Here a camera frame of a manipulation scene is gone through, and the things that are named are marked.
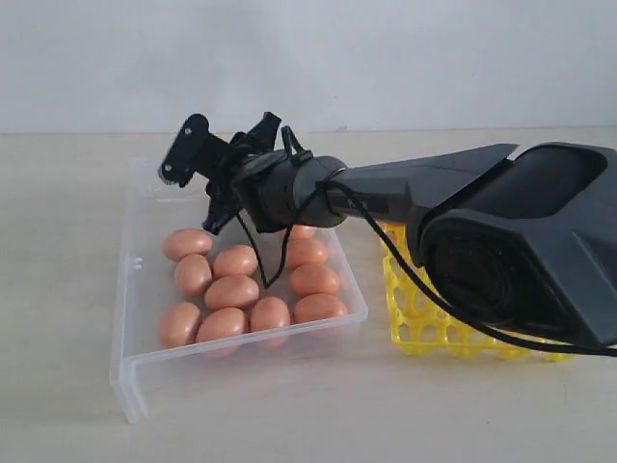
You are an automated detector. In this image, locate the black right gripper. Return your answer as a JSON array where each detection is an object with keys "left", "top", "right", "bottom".
[{"left": 201, "top": 112, "right": 299, "bottom": 235}]

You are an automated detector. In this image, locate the clear plastic container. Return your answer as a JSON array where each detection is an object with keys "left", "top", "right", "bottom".
[{"left": 110, "top": 158, "right": 368, "bottom": 423}]

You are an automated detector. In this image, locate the brown egg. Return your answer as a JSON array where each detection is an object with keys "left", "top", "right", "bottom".
[
  {"left": 249, "top": 296, "right": 291, "bottom": 350},
  {"left": 378, "top": 221, "right": 401, "bottom": 232},
  {"left": 212, "top": 244, "right": 258, "bottom": 278},
  {"left": 204, "top": 275, "right": 259, "bottom": 311},
  {"left": 195, "top": 307, "right": 249, "bottom": 343},
  {"left": 163, "top": 228, "right": 213, "bottom": 262},
  {"left": 289, "top": 263, "right": 340, "bottom": 297},
  {"left": 289, "top": 225, "right": 317, "bottom": 240},
  {"left": 284, "top": 237, "right": 330, "bottom": 270},
  {"left": 159, "top": 302, "right": 201, "bottom": 348},
  {"left": 293, "top": 293, "right": 348, "bottom": 324},
  {"left": 174, "top": 254, "right": 212, "bottom": 297}
]

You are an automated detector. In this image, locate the black camera cable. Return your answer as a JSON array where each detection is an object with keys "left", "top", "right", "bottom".
[{"left": 234, "top": 124, "right": 617, "bottom": 358}]

